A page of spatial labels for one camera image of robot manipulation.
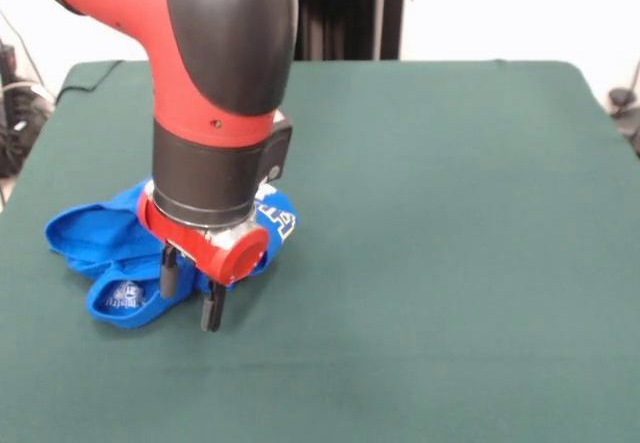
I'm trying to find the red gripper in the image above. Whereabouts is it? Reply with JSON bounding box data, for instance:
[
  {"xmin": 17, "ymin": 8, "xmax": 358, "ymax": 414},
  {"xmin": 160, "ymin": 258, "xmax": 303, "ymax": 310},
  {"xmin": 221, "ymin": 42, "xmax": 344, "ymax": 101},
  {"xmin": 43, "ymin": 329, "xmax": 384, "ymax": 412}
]
[{"xmin": 137, "ymin": 185, "xmax": 271, "ymax": 333}]

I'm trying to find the blue printed t-shirt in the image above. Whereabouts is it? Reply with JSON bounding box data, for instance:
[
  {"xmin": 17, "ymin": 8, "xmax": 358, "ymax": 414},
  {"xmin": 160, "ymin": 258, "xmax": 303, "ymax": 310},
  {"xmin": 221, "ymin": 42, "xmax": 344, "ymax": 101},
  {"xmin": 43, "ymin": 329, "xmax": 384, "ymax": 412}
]
[{"xmin": 43, "ymin": 177, "xmax": 300, "ymax": 332}]

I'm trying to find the dark green table cloth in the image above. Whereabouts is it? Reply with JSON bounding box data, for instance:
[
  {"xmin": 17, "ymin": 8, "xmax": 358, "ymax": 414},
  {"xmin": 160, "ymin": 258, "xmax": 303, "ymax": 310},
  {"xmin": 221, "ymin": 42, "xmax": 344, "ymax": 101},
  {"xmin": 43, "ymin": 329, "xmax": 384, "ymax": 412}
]
[{"xmin": 0, "ymin": 59, "xmax": 640, "ymax": 443}]

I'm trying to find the black floor stand base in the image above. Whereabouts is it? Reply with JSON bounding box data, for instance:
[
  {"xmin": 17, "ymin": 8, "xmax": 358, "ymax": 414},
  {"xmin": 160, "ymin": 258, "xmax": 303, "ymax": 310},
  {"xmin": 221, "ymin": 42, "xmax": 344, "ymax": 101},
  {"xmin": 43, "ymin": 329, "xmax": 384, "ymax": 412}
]
[
  {"xmin": 0, "ymin": 37, "xmax": 56, "ymax": 180},
  {"xmin": 607, "ymin": 87, "xmax": 640, "ymax": 159}
]

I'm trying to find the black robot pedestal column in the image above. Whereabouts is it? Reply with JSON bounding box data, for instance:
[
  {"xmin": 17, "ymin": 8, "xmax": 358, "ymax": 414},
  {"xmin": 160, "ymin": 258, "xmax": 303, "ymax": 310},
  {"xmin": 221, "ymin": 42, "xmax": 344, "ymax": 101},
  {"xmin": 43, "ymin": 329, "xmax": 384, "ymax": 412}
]
[{"xmin": 292, "ymin": 0, "xmax": 415, "ymax": 62}]

